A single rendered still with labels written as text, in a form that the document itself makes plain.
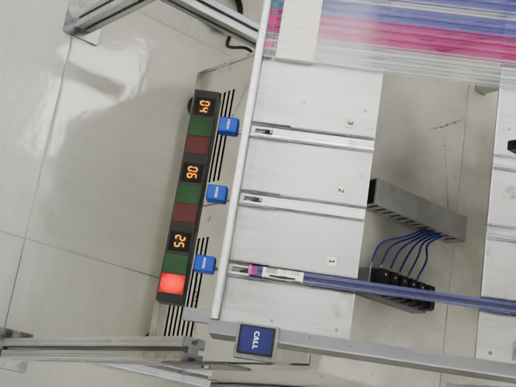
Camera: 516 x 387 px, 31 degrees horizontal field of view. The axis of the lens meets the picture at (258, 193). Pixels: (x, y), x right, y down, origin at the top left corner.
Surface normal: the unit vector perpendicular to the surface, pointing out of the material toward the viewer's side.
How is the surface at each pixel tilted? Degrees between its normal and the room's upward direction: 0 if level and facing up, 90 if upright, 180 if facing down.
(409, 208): 0
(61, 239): 0
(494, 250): 43
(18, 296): 0
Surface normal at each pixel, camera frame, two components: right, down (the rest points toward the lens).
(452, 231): 0.64, -0.12
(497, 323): -0.04, -0.29
